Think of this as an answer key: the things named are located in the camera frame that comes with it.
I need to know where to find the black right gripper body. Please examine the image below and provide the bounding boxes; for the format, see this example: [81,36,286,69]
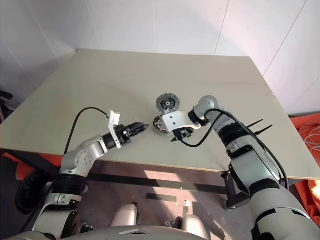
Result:
[172,126,194,141]

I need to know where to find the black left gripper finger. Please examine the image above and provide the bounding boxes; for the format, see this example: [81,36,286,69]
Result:
[129,125,150,138]
[126,121,149,131]

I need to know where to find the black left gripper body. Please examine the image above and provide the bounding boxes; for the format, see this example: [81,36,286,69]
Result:
[114,123,134,149]

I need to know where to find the motor stator with copper windings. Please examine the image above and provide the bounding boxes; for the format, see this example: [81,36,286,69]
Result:
[152,114,176,138]

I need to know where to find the spoked grey rotor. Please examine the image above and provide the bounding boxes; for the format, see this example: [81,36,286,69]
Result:
[153,116,168,131]

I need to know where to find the round grey motor lid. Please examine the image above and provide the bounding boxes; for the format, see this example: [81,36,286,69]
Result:
[155,92,181,116]

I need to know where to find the black floor tape strip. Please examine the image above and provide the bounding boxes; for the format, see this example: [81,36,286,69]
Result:
[145,192,178,203]

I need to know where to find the pale rounded robot leg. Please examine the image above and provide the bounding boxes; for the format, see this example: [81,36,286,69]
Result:
[180,215,209,239]
[109,203,139,229]

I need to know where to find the grey robot torso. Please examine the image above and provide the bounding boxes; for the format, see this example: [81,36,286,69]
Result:
[14,224,226,240]

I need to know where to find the orange fabric under table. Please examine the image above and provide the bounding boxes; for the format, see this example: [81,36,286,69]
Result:
[1,151,36,181]

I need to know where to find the dark rounded speckled object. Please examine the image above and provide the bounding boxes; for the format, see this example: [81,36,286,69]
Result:
[14,171,55,216]

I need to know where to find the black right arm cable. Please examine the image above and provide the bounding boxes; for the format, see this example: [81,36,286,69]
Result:
[179,107,291,194]

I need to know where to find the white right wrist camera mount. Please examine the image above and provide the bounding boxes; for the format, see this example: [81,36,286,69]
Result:
[162,110,201,134]

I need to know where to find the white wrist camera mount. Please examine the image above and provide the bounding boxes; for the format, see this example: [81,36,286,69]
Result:
[162,110,201,134]
[107,108,122,150]

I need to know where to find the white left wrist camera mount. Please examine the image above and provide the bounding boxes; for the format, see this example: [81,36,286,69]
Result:
[107,108,122,150]

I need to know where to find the black table frame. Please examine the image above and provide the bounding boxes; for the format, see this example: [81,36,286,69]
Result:
[0,148,251,211]

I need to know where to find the black cable tie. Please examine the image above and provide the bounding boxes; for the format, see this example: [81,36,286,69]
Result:
[246,118,264,130]
[254,123,274,136]

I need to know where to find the orange fabric with white cords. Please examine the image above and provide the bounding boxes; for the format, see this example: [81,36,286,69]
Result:
[289,114,320,236]

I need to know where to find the black object by wall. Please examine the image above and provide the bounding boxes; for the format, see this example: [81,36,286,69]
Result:
[0,88,15,123]

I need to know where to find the coiled white cords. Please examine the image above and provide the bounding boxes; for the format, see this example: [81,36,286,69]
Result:
[299,121,320,162]

